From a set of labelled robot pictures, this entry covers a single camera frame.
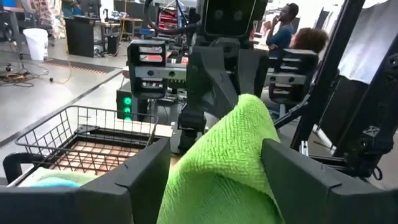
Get dark mat with orange stripes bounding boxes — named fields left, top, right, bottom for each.
left=42, top=58, right=116, bottom=76

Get black desk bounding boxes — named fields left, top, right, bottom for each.
left=63, top=14, right=121, bottom=58

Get black floor cables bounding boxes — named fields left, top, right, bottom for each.
left=0, top=60, right=73, bottom=88

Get red tool cart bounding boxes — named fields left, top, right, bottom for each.
left=157, top=8, right=178, bottom=30

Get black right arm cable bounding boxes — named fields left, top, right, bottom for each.
left=144, top=0, right=201, bottom=35

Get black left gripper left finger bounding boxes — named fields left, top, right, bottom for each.
left=0, top=138, right=172, bottom=224

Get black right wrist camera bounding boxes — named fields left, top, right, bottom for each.
left=201, top=0, right=269, bottom=37

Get wooden table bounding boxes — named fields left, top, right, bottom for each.
left=119, top=17, right=144, bottom=40

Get black wire basket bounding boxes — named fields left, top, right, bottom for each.
left=2, top=105, right=159, bottom=187

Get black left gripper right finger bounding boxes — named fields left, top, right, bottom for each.
left=262, top=138, right=398, bottom=224

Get person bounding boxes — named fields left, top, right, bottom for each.
left=265, top=2, right=300, bottom=59
left=289, top=27, right=330, bottom=54

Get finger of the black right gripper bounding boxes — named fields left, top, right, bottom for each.
left=127, top=39, right=168, bottom=100
left=269, top=49, right=318, bottom=105

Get patterned hanging fabric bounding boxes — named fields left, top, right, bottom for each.
left=29, top=0, right=67, bottom=39

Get white panel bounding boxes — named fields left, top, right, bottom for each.
left=337, top=0, right=398, bottom=85

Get blue microfiber towel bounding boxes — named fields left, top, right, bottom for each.
left=30, top=179, right=81, bottom=189

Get pale green microfiber towel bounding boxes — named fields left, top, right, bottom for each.
left=18, top=167, right=99, bottom=188

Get white trash bin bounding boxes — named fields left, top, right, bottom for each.
left=22, top=27, right=50, bottom=62

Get black box with green lights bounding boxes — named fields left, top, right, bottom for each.
left=116, top=81, right=149, bottom=122

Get bright green microfiber towel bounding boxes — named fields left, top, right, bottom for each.
left=157, top=93, right=285, bottom=224

